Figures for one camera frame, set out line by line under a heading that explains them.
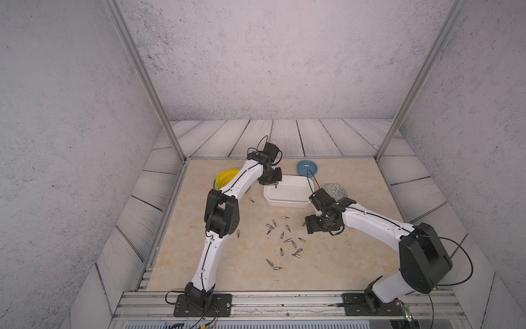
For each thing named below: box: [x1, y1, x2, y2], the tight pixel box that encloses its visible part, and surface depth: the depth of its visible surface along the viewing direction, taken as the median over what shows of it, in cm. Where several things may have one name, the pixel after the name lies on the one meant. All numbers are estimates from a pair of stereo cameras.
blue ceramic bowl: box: [296, 159, 318, 178], surface depth 117 cm
